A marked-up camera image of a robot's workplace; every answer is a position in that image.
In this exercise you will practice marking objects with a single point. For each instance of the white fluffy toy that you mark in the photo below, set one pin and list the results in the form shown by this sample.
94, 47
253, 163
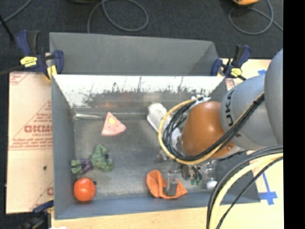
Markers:
157, 113

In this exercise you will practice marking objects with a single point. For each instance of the green toy figure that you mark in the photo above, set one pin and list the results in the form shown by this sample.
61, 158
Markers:
101, 159

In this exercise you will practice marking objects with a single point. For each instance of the orange ball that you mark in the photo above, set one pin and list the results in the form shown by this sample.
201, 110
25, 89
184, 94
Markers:
84, 190

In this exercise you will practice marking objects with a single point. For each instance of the grey metal bin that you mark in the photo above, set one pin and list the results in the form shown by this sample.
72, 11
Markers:
133, 56

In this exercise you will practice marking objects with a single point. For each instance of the brown cardboard board red print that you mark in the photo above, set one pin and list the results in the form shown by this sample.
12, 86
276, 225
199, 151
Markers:
28, 118

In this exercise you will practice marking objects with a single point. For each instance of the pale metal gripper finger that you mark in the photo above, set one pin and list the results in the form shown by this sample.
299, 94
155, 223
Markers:
169, 185
175, 187

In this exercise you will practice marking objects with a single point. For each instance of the pink triangular toy slice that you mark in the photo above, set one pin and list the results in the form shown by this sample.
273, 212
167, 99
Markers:
112, 126

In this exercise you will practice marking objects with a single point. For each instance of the orange cloth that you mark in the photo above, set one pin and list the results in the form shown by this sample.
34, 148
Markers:
156, 184

